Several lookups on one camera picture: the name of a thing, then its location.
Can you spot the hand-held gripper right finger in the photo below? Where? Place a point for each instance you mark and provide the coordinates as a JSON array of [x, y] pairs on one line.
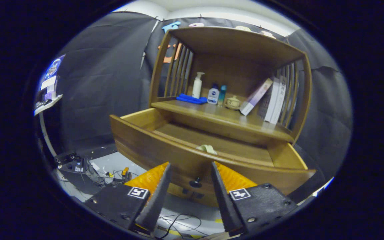
[[225, 203]]

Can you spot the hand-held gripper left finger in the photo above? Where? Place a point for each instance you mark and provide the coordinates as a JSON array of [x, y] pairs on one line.
[[155, 203]]

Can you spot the brown wooden drawer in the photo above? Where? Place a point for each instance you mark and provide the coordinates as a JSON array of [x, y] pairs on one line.
[[152, 143]]

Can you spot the wooden countertop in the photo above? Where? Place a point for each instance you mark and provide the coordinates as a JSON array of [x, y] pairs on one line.
[[212, 115]]

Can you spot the brown wooden cabinet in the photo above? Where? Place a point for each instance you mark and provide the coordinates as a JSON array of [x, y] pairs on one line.
[[232, 43]]

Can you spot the yellow and black tool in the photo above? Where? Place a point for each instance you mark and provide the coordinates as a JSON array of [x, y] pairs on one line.
[[125, 173]]

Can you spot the black electronic device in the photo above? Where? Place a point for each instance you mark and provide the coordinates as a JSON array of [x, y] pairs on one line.
[[75, 166]]

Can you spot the beige lidded teacup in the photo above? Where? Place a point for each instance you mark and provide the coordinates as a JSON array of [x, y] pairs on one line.
[[232, 102]]

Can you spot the dark patterned book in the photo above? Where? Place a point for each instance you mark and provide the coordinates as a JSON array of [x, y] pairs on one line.
[[263, 103]]

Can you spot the small teal bottle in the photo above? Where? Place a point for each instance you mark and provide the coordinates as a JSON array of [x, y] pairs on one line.
[[222, 95]]

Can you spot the white bottle blue cap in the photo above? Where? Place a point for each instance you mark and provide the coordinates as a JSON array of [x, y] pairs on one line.
[[213, 95]]

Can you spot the blue folded cloth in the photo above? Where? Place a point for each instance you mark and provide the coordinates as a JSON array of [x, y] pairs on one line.
[[190, 98]]

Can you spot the purple and white book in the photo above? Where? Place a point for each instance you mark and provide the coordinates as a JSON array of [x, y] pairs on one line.
[[255, 96]]

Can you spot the plain white book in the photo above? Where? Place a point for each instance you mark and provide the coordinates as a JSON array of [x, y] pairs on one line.
[[273, 100]]

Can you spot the white book black lettering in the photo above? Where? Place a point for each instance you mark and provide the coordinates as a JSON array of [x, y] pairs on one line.
[[281, 100]]

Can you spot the white pump bottle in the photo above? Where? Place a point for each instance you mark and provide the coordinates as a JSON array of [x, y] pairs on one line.
[[197, 86]]

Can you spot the white side shelf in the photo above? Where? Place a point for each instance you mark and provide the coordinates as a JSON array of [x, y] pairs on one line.
[[47, 105]]

